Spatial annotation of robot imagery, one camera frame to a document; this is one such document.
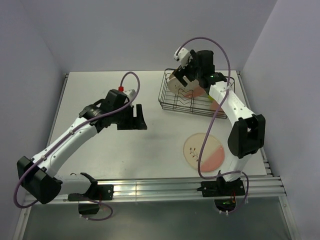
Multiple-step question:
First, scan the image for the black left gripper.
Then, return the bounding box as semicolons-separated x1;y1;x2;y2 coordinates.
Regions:
112;104;147;130

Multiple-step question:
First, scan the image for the pink cream plate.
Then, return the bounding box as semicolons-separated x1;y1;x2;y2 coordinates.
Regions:
167;74;205;98
183;133;225;173

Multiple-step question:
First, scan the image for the pink cup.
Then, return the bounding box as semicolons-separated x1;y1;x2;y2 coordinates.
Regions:
209;100;224;113

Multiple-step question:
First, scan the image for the yellow cream plate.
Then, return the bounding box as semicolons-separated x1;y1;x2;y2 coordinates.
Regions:
169;68;181;79

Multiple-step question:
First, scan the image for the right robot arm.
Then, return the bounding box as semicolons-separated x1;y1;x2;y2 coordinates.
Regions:
173;48;266;195

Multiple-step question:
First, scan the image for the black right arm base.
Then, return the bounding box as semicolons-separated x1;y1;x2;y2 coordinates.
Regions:
196;180;246;198

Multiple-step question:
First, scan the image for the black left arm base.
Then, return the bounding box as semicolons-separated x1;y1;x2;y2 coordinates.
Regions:
67;184;114;202

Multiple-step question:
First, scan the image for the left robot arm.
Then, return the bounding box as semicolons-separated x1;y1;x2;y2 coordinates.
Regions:
17;89;148;204

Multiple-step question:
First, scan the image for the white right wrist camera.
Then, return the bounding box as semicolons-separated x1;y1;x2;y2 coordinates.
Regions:
173;47;191;68

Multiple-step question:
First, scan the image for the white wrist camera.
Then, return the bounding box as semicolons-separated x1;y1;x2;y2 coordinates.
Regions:
173;47;191;68
124;89;137;100

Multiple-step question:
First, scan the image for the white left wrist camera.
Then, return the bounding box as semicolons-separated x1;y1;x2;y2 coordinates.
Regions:
124;89;137;100

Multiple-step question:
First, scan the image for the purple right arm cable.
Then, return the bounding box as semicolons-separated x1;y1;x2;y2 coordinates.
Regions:
174;37;250;213

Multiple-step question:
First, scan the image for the wire dish rack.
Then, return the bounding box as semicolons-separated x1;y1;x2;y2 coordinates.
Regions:
157;68;236;120

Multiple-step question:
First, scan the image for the aluminium table rail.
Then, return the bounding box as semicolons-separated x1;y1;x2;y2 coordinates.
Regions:
23;174;287;205

